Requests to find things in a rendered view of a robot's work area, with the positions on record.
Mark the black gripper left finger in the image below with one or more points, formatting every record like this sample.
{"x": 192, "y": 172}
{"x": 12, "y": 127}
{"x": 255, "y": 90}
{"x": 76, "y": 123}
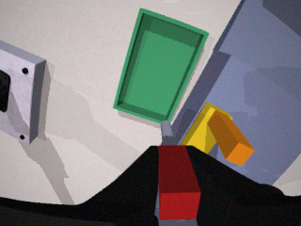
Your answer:
{"x": 128, "y": 201}

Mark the green tray walls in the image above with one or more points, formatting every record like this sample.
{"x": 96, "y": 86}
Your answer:
{"x": 145, "y": 113}

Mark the green tray floor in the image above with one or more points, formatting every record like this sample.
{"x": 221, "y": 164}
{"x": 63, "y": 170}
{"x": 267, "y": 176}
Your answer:
{"x": 158, "y": 62}

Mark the dark grey ramp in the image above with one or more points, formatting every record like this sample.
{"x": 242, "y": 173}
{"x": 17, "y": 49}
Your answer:
{"x": 254, "y": 74}

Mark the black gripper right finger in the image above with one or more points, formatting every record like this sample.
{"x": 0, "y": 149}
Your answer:
{"x": 228, "y": 198}

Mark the yellow wedge chock with orange handle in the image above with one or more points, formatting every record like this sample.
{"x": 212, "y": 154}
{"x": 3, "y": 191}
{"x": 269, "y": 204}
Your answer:
{"x": 213, "y": 125}

